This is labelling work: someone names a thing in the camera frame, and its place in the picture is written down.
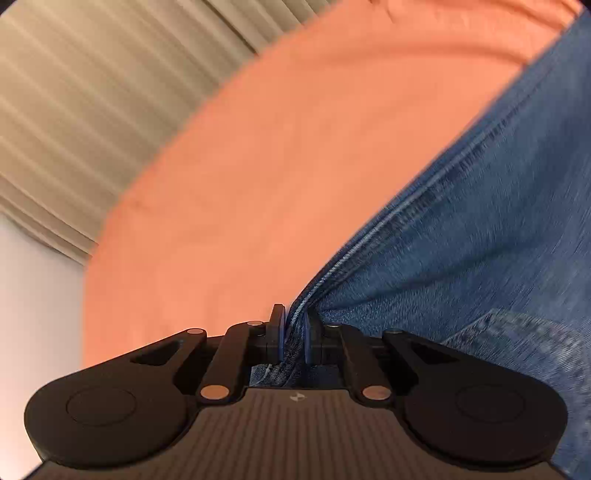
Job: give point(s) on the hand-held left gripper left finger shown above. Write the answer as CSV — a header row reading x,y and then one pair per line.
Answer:
x,y
278,337

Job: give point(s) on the beige pleated curtain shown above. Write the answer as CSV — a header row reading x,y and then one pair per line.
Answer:
x,y
92,92

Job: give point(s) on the orange bed sheet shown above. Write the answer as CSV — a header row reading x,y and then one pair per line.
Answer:
x,y
254,184

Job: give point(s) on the blue denim pants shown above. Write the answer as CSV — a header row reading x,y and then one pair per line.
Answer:
x,y
461,230

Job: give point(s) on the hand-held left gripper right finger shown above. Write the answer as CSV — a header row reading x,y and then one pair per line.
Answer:
x,y
309,341

